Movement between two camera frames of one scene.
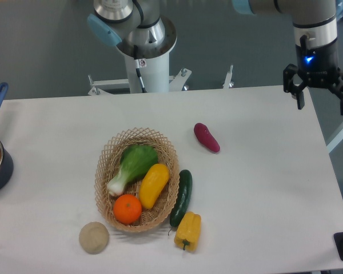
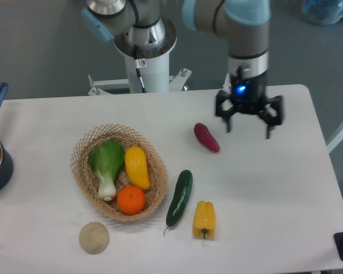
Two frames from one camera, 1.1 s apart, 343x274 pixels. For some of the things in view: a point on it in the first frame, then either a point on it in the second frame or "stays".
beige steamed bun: x=94 y=237 stays
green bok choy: x=135 y=160 to x=107 y=158
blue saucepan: x=0 y=162 stays
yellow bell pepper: x=188 y=231 to x=204 y=224
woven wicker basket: x=108 y=162 to x=86 y=178
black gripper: x=318 y=67 to x=247 y=95
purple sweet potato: x=203 y=135 stays
